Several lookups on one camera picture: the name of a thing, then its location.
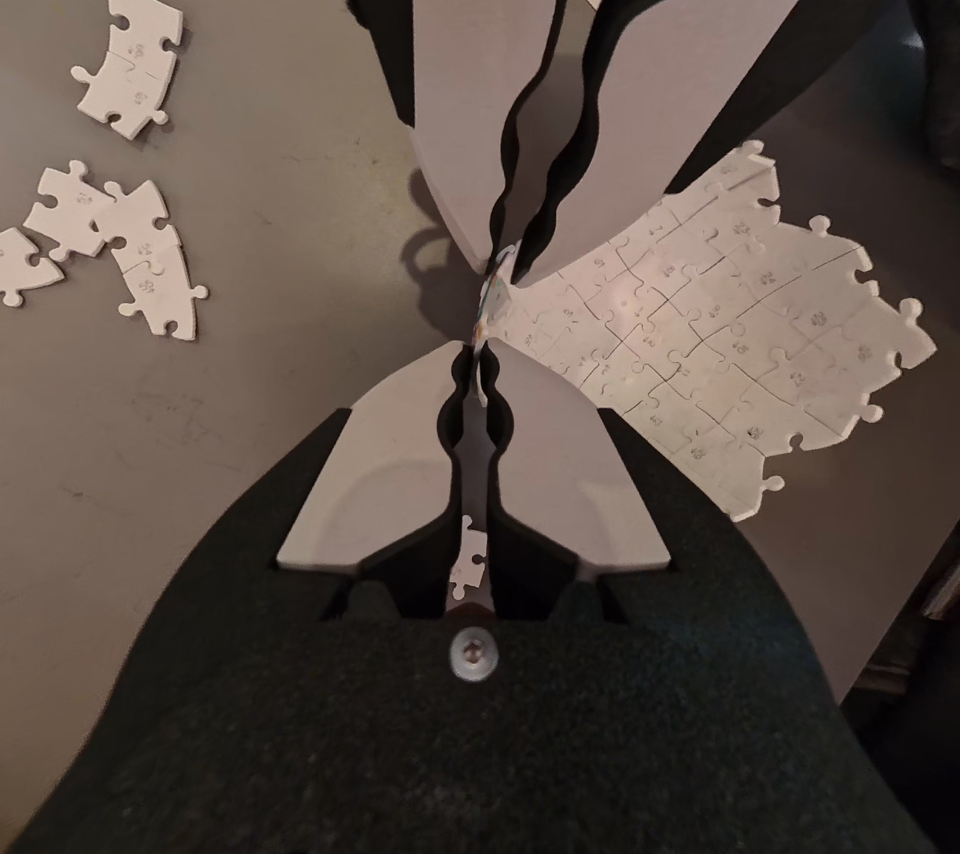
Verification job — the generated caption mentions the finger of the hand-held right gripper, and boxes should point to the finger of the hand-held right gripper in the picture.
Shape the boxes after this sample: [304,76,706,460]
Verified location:
[512,0,810,287]
[408,0,575,276]

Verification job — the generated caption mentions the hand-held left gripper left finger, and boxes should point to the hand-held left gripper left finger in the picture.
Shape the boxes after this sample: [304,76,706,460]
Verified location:
[277,340,477,619]

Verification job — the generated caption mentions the puzzle pieces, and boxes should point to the puzzle pieces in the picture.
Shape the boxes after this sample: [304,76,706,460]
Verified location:
[0,0,211,344]

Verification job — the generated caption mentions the single white puzzle piece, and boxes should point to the single white puzzle piece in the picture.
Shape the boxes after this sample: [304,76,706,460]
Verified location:
[472,245,517,349]
[448,515,490,602]

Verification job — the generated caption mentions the partly built white puzzle ball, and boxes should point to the partly built white puzzle ball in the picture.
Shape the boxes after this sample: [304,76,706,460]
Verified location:
[480,140,939,524]

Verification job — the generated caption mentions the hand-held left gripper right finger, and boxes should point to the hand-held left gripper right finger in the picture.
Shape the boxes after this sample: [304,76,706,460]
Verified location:
[480,340,672,619]

